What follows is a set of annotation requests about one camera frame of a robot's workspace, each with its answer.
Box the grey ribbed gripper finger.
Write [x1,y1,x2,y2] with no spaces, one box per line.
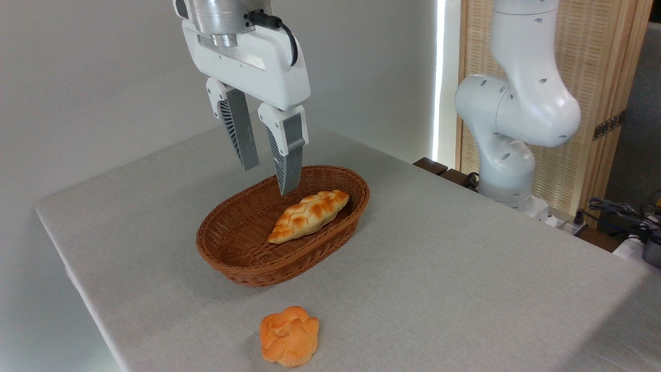
[206,77,259,172]
[257,102,309,196]

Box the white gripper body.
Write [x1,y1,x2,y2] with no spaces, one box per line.
[181,20,311,112]

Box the round orange bread roll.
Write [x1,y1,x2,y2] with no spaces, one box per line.
[259,306,320,368]

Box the long braided bread loaf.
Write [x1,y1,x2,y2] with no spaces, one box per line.
[267,189,351,245]

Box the brown woven wicker basket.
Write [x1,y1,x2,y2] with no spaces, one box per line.
[196,165,371,288]

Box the dark brown wooden bench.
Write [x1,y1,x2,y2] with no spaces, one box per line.
[413,157,481,193]

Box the grey tablecloth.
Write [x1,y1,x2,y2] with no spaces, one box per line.
[35,121,661,372]

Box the white power strip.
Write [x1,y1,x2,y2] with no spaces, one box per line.
[546,213,590,237]

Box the woven bamboo folding screen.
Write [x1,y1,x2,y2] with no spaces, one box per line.
[457,0,654,229]

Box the black metal screen hinge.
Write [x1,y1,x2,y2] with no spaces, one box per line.
[592,111,627,141]

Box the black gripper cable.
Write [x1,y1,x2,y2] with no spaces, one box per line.
[248,10,300,67]

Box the black cable bundle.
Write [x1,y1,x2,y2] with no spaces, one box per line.
[574,196,661,244]

